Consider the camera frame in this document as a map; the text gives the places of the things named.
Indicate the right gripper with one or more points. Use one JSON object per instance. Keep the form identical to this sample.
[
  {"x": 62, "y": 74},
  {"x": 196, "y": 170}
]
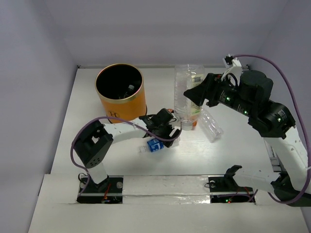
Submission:
[{"x": 208, "y": 89}]

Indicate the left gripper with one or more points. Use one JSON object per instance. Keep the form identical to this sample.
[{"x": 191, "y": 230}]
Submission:
[{"x": 164, "y": 127}]

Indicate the blue label bottle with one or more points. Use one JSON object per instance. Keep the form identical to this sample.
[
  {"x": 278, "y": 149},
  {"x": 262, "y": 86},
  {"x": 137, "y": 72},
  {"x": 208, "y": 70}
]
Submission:
[{"x": 151, "y": 146}]

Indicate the orange label bottle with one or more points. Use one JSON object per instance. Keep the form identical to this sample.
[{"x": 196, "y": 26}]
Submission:
[{"x": 194, "y": 120}]

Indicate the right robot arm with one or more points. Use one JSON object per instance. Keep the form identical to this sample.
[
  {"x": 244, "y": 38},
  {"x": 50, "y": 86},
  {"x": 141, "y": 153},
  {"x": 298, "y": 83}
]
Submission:
[{"x": 274, "y": 122}]

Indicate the orange cylindrical bin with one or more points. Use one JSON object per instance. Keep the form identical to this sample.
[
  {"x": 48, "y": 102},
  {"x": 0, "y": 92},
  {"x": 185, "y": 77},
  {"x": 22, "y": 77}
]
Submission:
[{"x": 120, "y": 88}]

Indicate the clear unlabelled bottle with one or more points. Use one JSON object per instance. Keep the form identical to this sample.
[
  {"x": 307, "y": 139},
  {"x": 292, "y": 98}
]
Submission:
[{"x": 209, "y": 126}]

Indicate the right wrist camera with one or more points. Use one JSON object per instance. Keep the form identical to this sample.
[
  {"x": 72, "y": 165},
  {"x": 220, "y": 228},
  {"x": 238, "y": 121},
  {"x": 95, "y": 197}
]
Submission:
[{"x": 233, "y": 66}]

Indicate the silver taped front rail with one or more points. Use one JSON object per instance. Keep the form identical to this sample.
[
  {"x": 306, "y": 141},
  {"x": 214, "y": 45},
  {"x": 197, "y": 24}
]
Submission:
[{"x": 180, "y": 189}]

